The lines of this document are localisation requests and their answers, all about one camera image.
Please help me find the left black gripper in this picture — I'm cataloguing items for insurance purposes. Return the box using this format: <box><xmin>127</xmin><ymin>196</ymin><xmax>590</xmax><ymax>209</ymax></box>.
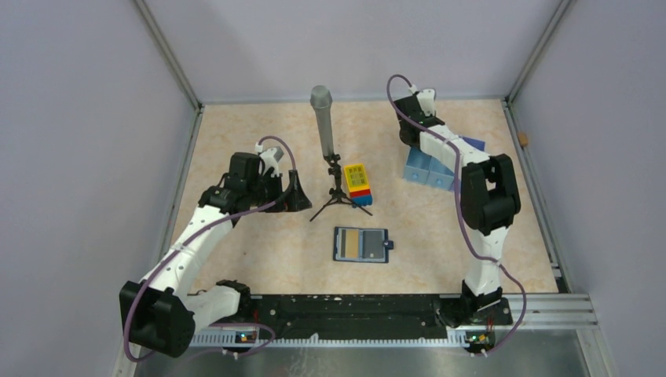
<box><xmin>247</xmin><ymin>169</ymin><xmax>310</xmax><ymax>212</ymax></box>

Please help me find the dark blue card holder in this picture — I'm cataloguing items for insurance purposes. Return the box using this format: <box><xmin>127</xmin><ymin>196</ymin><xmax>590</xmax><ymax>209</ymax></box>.
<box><xmin>332</xmin><ymin>226</ymin><xmax>394</xmax><ymax>264</ymax></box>

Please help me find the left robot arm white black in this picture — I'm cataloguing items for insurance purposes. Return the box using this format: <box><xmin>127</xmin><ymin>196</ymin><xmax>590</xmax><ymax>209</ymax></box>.
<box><xmin>119</xmin><ymin>147</ymin><xmax>312</xmax><ymax>361</ymax></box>

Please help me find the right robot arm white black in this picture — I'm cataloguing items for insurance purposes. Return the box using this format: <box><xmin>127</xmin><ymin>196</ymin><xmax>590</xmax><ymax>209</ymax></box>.
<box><xmin>392</xmin><ymin>92</ymin><xmax>521</xmax><ymax>324</ymax></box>

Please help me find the black tripod stand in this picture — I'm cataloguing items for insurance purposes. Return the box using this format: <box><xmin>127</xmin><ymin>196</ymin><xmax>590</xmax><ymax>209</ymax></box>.
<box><xmin>309</xmin><ymin>154</ymin><xmax>372</xmax><ymax>222</ymax></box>

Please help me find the light blue drawer left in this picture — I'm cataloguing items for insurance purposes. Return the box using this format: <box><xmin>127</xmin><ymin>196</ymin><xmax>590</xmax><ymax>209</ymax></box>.
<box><xmin>403</xmin><ymin>147</ymin><xmax>432</xmax><ymax>185</ymax></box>

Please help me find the light blue drawer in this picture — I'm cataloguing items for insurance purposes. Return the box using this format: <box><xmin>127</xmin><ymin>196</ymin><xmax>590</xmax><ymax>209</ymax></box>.
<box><xmin>426</xmin><ymin>157</ymin><xmax>455</xmax><ymax>192</ymax></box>
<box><xmin>403</xmin><ymin>147</ymin><xmax>432</xmax><ymax>185</ymax></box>

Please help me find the yellow red blue toy block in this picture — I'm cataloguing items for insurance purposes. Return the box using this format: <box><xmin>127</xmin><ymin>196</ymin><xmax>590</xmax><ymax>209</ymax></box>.
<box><xmin>343</xmin><ymin>163</ymin><xmax>373</xmax><ymax>207</ymax></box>

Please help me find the purple drawer right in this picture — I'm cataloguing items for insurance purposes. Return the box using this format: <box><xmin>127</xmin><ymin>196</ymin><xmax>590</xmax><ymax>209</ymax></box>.
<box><xmin>462</xmin><ymin>136</ymin><xmax>485</xmax><ymax>152</ymax></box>

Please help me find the light blue drawer middle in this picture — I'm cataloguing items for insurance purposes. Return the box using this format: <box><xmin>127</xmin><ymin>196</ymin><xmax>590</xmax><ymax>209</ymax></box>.
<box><xmin>426</xmin><ymin>157</ymin><xmax>455</xmax><ymax>192</ymax></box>

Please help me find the grey microphone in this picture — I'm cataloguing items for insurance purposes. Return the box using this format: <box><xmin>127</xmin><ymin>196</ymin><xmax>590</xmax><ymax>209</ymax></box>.
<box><xmin>309</xmin><ymin>85</ymin><xmax>335</xmax><ymax>159</ymax></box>

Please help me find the small wooden knob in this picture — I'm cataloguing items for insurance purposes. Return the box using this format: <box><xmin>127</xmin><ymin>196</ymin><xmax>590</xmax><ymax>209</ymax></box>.
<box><xmin>517</xmin><ymin>131</ymin><xmax>529</xmax><ymax>148</ymax></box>

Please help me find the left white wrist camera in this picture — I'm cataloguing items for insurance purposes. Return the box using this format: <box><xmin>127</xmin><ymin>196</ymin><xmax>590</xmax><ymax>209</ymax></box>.
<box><xmin>254</xmin><ymin>144</ymin><xmax>284</xmax><ymax>178</ymax></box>

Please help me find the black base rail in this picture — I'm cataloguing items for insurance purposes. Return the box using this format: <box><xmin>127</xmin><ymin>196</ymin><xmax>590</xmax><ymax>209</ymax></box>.
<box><xmin>203</xmin><ymin>294</ymin><xmax>514</xmax><ymax>342</ymax></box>

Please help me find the white cable duct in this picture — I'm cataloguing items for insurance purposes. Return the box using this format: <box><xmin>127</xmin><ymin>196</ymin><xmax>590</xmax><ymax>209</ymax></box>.
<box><xmin>189</xmin><ymin>330</ymin><xmax>469</xmax><ymax>349</ymax></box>

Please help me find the aluminium frame front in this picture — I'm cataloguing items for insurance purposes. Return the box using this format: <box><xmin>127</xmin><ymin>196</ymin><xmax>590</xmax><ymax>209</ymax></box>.
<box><xmin>112</xmin><ymin>294</ymin><xmax>605</xmax><ymax>377</ymax></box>

